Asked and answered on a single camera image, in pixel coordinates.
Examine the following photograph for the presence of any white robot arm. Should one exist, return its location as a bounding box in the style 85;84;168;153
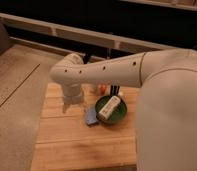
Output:
51;49;197;171

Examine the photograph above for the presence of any small orange object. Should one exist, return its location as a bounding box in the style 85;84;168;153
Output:
99;84;106;94

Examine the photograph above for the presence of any wooden board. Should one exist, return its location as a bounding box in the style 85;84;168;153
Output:
31;83;138;171

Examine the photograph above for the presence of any white bottle in bowl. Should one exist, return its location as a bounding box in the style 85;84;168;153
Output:
99;96;121;120

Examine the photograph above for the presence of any blue sponge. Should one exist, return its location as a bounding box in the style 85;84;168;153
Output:
85;106;98;126

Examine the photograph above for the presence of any grey shelf frame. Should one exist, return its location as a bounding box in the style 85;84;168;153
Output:
0;13;173;58

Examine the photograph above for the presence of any green bowl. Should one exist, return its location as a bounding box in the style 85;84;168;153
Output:
95;96;127;125

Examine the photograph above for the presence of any black and white eraser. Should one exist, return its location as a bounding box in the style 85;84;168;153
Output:
110;85;120;96

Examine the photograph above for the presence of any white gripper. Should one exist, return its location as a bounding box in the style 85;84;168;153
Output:
61;84;85;113

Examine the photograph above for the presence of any clear plastic cup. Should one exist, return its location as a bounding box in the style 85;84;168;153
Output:
89;84;98;93

